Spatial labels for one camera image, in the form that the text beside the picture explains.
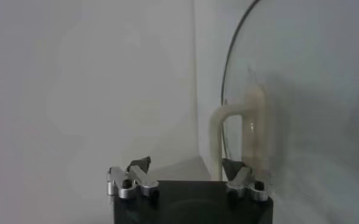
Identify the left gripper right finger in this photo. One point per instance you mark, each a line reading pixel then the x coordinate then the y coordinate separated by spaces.
pixel 240 181

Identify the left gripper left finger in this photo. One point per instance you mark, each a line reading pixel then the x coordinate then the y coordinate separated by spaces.
pixel 142 182

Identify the round glass pot lid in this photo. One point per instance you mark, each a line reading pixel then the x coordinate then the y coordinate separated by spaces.
pixel 304 91

